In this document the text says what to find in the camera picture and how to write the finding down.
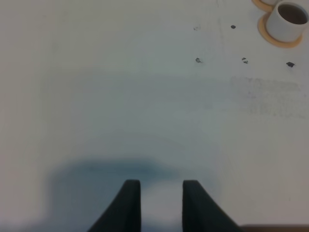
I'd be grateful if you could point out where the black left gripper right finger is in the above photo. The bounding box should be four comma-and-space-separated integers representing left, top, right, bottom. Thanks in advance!
182, 180, 242, 232

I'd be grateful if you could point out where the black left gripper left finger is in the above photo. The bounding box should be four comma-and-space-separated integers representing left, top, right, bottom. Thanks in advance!
89, 180, 141, 232

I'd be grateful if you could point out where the orange coaster near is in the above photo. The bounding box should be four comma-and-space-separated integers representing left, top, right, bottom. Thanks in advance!
257, 13, 303, 48

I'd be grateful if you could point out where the orange coaster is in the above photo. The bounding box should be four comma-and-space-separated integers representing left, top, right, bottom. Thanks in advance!
257, 13, 303, 48
252, 0, 277, 12

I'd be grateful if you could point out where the white teacup near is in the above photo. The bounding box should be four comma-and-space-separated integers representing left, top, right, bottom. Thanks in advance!
266, 0, 309, 43

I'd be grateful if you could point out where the orange coaster far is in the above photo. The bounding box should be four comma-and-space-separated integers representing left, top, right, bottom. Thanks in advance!
252, 0, 277, 12

